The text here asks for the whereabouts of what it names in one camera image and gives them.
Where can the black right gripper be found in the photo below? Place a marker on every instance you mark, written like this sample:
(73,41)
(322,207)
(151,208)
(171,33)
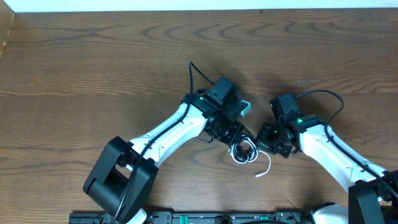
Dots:
(266,139)

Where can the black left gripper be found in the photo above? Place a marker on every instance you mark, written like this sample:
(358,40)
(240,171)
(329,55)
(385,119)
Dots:
(236,137)

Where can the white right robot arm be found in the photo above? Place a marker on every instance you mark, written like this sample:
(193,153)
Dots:
(371,189)

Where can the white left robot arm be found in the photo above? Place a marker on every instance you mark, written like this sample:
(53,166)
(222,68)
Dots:
(122,177)

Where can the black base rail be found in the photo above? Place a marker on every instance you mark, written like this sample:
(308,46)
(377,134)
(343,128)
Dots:
(165,217)

